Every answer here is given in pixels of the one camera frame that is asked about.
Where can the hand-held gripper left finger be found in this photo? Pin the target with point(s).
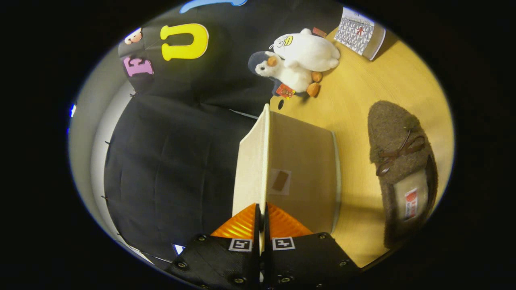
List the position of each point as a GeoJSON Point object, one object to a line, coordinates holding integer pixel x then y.
{"type": "Point", "coordinates": [225, 262]}

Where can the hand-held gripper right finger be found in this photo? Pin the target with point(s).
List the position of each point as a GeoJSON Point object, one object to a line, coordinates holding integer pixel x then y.
{"type": "Point", "coordinates": [306, 257]}

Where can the beige fabric storage box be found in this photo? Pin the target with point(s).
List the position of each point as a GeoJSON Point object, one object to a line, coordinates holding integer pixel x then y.
{"type": "Point", "coordinates": [302, 161]}

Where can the brown fuzzy shoe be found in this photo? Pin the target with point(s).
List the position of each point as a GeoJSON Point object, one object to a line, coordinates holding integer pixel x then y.
{"type": "Point", "coordinates": [395, 133]}

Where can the penguin plush toy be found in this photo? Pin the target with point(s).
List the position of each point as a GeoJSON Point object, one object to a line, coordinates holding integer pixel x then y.
{"type": "Point", "coordinates": [290, 76]}

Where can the white duck plush toy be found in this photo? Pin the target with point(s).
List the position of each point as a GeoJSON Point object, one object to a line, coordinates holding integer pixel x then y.
{"type": "Point", "coordinates": [310, 50]}

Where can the grey patterned book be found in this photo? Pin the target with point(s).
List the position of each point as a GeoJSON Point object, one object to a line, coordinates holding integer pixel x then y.
{"type": "Point", "coordinates": [356, 32]}

